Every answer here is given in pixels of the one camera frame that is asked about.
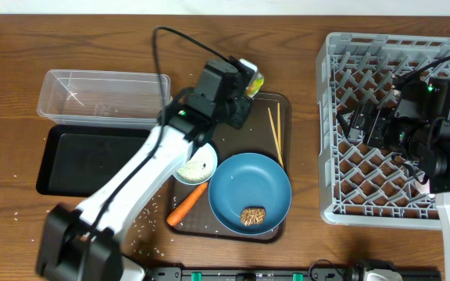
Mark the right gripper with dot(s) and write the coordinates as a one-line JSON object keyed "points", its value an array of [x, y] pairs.
{"points": [[382, 116]]}

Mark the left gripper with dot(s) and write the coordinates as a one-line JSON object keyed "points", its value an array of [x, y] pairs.
{"points": [[242, 115]]}

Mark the foil snack wrapper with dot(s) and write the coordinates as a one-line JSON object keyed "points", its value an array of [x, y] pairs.
{"points": [[254, 86]]}

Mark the blue plate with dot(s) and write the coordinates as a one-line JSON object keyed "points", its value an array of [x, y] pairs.
{"points": [[249, 180]]}

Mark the brown noodle clump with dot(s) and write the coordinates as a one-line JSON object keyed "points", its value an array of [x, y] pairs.
{"points": [[253, 216]]}

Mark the orange carrot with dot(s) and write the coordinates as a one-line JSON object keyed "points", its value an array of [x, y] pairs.
{"points": [[177, 215]]}

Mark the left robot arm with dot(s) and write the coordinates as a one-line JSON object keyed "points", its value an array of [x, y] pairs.
{"points": [[84, 243]]}

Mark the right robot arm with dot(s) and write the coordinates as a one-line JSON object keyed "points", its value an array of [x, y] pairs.
{"points": [[416, 129]]}

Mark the grey dishwasher rack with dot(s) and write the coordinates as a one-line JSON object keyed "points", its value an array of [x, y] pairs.
{"points": [[359, 185]]}

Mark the wooden chopstick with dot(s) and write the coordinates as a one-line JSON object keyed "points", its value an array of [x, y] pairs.
{"points": [[279, 136], [275, 138]]}

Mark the light blue rice bowl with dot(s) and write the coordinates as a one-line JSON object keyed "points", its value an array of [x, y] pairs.
{"points": [[199, 168]]}

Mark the clear plastic bin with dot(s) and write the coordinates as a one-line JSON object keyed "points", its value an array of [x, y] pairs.
{"points": [[103, 98]]}

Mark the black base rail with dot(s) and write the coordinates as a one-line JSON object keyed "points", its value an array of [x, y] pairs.
{"points": [[322, 270]]}

